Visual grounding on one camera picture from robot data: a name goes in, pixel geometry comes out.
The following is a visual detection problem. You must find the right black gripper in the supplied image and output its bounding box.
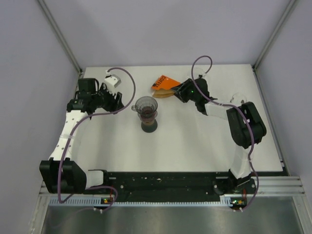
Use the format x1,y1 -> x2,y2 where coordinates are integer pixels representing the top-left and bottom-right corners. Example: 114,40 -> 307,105
170,79 -> 199,103

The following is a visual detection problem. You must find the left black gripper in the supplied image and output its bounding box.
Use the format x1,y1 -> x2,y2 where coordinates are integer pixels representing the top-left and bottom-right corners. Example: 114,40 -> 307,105
91,83 -> 123,114

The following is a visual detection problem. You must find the clear plastic coffee dripper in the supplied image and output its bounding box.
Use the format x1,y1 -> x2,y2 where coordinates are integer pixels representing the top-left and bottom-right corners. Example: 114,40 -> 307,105
131,96 -> 158,118

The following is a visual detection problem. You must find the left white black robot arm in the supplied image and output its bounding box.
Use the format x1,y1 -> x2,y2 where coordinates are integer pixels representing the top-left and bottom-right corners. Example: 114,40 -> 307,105
39,75 -> 124,194

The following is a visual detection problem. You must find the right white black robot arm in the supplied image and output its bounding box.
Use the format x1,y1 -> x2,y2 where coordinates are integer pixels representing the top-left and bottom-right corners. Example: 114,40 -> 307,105
171,78 -> 267,193

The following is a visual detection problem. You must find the orange coffee filter package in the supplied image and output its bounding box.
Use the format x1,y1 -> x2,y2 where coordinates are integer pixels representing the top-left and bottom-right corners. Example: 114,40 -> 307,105
151,75 -> 181,90

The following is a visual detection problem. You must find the brown paper filter stack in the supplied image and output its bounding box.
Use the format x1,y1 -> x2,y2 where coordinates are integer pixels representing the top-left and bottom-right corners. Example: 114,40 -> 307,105
151,86 -> 175,98

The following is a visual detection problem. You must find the clear glass cup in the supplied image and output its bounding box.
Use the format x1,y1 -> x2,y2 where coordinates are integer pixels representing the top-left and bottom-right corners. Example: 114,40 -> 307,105
193,67 -> 206,79

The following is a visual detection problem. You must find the glass carafe with red rim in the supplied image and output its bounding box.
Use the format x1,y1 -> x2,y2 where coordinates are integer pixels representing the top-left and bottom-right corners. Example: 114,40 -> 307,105
138,107 -> 158,133

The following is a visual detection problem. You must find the clear glass with brown band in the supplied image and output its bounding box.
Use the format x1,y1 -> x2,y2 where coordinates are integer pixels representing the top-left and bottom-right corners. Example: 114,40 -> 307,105
230,93 -> 247,106

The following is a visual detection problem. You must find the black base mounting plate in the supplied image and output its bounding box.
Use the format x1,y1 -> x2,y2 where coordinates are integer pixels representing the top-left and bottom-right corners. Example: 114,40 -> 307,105
84,172 -> 256,202

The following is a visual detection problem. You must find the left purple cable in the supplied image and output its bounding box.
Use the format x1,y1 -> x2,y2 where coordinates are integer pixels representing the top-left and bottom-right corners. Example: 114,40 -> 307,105
57,67 -> 137,215

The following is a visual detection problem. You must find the purple cable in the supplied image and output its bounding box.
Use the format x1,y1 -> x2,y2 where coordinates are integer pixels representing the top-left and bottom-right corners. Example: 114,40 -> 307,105
57,67 -> 137,215
191,56 -> 259,212

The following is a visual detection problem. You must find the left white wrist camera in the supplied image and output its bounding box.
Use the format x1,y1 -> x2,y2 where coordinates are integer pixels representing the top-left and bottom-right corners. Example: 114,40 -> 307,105
103,71 -> 121,95

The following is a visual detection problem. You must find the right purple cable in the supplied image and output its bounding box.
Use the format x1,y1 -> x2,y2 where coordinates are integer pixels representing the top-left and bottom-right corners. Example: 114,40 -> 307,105
191,56 -> 259,212

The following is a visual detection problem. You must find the grey slotted cable duct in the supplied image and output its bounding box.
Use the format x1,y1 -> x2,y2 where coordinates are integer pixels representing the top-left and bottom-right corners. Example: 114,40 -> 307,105
49,197 -> 103,206

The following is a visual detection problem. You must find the aluminium frame rail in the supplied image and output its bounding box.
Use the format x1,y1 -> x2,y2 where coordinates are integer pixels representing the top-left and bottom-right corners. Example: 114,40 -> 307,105
39,175 -> 307,195

